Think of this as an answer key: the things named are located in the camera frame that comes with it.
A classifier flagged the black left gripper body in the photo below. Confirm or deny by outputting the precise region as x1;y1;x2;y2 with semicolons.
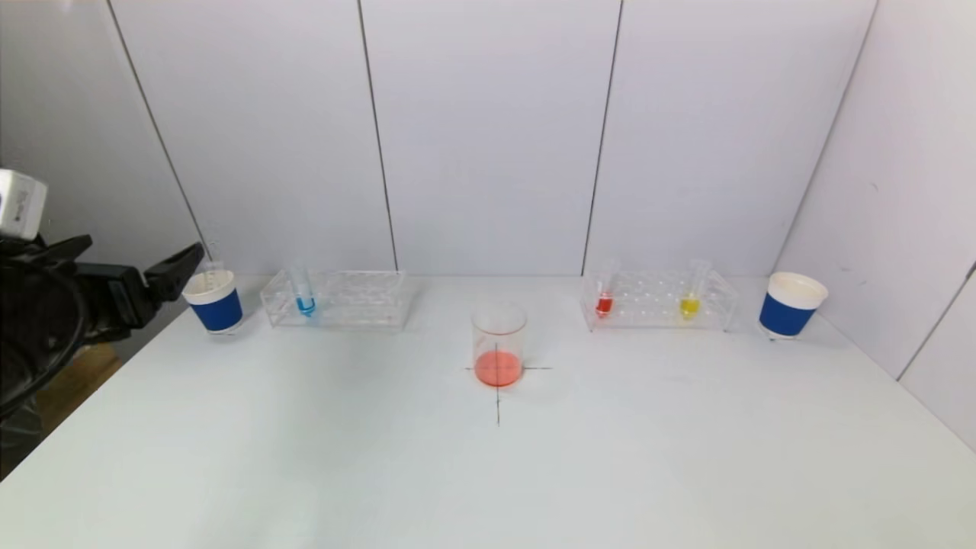
49;262;158;342

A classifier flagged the test tube with yellow pigment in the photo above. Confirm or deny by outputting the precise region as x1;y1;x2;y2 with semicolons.
679;259;711;319

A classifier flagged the test tube with blue pigment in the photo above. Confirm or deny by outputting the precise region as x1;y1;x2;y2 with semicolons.
290;261;318;319

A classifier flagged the clear acrylic test tube rack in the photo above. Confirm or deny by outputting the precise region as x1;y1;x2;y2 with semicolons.
579;267;739;333
261;270;413;330

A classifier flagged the clear glass beaker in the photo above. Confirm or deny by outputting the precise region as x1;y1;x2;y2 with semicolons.
470;303;528;388

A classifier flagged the test tube with red pigment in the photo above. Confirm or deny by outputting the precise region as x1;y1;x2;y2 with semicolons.
594;259;620;319

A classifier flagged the white paper cup blue sleeve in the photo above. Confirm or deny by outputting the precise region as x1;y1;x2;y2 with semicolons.
757;272;828;341
181;270;246;336

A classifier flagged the person in grey clothing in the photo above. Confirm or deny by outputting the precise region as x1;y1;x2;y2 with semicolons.
0;396;43;474

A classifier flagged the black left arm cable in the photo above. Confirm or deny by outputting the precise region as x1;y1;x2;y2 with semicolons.
0;267;86;416

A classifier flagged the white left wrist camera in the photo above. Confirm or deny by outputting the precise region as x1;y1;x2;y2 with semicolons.
0;169;48;241

